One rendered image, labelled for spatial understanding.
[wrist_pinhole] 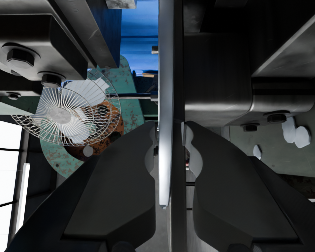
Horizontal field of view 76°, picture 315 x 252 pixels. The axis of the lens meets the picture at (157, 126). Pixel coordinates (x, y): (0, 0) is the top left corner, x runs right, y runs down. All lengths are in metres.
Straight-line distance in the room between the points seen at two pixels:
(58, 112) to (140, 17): 1.35
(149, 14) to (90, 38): 1.87
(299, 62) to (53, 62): 0.24
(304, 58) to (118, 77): 1.57
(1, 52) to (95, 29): 0.10
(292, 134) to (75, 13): 0.26
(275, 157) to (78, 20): 0.28
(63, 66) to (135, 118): 1.33
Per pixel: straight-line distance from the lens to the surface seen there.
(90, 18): 0.26
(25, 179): 4.09
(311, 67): 0.21
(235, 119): 0.24
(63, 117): 1.12
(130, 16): 2.17
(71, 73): 0.29
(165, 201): 0.16
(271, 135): 0.30
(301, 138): 0.25
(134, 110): 1.59
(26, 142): 6.05
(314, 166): 0.24
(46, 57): 0.27
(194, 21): 0.29
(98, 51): 0.31
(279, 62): 0.19
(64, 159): 1.71
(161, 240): 7.24
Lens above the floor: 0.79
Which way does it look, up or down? 1 degrees up
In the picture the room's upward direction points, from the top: 90 degrees counter-clockwise
